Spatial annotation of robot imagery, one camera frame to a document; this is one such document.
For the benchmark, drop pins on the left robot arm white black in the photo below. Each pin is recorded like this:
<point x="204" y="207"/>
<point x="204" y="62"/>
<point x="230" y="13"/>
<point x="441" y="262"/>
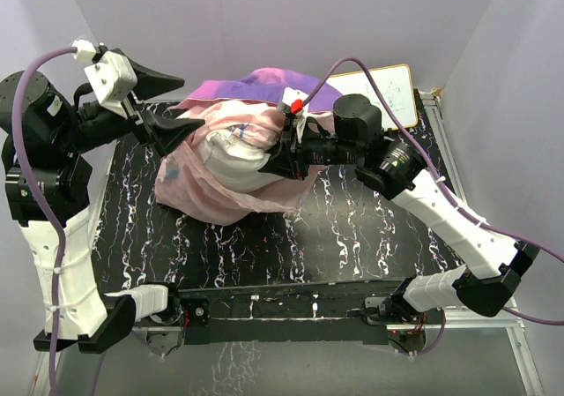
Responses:
<point x="46" y="178"/>

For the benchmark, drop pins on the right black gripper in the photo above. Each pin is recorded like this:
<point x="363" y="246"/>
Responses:
<point x="291" y="167"/>

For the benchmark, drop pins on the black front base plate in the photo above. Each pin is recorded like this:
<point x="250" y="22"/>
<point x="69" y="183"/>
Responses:
<point x="299" y="312"/>

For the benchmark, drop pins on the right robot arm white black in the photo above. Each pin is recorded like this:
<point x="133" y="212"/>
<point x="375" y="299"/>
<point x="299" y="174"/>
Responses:
<point x="493" y="264"/>

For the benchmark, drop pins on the small whiteboard with orange frame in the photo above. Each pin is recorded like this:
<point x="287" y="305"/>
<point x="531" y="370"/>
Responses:
<point x="395" y="84"/>

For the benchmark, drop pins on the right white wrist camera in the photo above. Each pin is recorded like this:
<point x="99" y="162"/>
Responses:
<point x="292" y="104"/>

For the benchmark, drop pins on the purple Elsa print pillowcase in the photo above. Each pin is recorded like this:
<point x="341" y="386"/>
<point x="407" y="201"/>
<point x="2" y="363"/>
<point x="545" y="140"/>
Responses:
<point x="248" y="108"/>

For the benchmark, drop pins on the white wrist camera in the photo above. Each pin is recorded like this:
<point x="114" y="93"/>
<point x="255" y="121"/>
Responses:
<point x="111" y="75"/>
<point x="292" y="104"/>

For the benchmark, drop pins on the aluminium table frame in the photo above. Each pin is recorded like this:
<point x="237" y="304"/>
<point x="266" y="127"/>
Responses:
<point x="493" y="261"/>

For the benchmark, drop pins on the white pillow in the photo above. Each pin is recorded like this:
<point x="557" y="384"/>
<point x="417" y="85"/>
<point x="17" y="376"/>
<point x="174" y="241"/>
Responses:
<point x="234" y="163"/>

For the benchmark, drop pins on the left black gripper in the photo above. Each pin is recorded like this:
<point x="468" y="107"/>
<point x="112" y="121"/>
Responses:
<point x="164" y="132"/>

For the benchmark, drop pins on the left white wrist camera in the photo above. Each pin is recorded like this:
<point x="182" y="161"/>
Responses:
<point x="111" y="75"/>

